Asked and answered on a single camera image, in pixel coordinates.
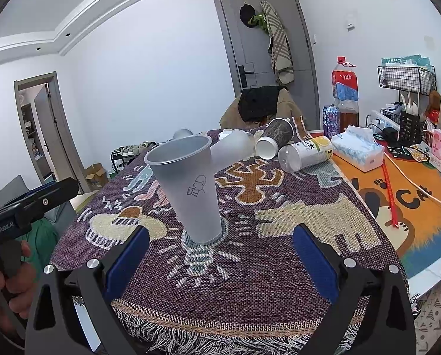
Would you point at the purple drink can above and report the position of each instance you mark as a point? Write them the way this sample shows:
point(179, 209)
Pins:
point(331, 122)

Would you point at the white plastic cutlery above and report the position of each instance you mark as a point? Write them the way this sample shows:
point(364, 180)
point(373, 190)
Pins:
point(412, 106)

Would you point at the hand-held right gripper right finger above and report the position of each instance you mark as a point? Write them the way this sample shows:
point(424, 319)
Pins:
point(314, 262)

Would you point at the white and blue tissue pack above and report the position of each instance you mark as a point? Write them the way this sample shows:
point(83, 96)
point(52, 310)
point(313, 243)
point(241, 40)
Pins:
point(357, 151)

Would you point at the white power strip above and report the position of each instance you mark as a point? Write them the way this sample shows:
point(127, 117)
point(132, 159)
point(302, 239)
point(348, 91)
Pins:
point(379, 122)

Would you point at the shoe rack with shoes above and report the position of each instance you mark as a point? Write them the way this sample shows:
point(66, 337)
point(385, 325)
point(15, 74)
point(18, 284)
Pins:
point(131, 151)

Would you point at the grey door frame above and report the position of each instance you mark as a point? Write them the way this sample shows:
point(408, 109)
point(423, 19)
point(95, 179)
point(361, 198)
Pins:
point(59, 118)

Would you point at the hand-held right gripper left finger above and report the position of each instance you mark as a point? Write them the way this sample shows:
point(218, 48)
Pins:
point(128, 262)

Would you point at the printed purple blanket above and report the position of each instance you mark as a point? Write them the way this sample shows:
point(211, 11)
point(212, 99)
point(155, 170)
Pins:
point(264, 266)

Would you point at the black hat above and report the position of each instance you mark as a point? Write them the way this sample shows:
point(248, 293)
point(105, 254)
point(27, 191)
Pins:
point(247, 14)

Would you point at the person's left hand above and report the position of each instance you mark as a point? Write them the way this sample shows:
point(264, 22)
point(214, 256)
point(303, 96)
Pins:
point(19, 290)

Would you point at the brown cardboard box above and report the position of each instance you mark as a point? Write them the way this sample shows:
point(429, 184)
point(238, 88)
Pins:
point(95, 177)

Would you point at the black cutlery holder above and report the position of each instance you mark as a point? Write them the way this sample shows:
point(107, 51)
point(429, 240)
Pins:
point(410, 127)

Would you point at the grey door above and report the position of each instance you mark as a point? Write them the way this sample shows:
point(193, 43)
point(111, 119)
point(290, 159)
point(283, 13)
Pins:
point(235, 44)

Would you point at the brown plush toy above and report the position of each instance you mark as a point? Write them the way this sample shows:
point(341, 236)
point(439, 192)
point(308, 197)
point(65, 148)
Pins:
point(434, 103)

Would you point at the orange cat mat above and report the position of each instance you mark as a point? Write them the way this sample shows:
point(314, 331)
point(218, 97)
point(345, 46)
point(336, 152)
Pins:
point(420, 222)

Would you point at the plaid scarf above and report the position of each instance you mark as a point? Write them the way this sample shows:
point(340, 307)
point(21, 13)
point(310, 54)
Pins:
point(279, 40)

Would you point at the grey sofa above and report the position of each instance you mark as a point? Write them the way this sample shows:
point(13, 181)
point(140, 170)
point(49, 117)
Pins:
point(6, 192)

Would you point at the black plug adapter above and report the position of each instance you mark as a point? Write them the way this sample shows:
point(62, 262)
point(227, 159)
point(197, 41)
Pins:
point(391, 134)

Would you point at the frosted translucent cup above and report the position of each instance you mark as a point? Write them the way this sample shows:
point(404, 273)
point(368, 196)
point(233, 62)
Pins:
point(231, 149)

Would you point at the large red-capped drink bottle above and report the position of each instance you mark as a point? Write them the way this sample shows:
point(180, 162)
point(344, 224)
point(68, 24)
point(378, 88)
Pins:
point(345, 96)

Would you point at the red strip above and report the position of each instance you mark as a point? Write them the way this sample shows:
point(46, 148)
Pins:
point(389, 192)

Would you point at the grey cup with line drawing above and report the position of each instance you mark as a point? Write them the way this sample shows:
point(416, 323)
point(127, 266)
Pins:
point(190, 199)

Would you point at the patterned tablecloth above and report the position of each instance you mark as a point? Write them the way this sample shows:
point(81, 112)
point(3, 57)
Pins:
point(434, 314)

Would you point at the clear bottle with yellow label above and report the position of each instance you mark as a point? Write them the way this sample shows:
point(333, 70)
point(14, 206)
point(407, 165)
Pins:
point(309, 151)

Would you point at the white wall device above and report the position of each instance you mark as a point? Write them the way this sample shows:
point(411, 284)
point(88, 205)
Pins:
point(350, 22)

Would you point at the snack packet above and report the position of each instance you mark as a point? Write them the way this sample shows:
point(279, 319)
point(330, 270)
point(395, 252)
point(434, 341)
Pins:
point(415, 154)

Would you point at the green cloth item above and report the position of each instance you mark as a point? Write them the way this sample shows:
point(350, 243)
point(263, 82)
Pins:
point(260, 21)

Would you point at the dark cup with white base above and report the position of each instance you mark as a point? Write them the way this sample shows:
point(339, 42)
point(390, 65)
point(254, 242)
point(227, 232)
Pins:
point(277, 133)

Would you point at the black cloth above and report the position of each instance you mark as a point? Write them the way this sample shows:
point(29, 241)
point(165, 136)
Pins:
point(259, 103)

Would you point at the green cloth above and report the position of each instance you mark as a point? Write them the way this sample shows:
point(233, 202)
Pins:
point(43, 240)

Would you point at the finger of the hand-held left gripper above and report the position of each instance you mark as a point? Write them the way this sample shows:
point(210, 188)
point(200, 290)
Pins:
point(28, 194)
point(56, 194)

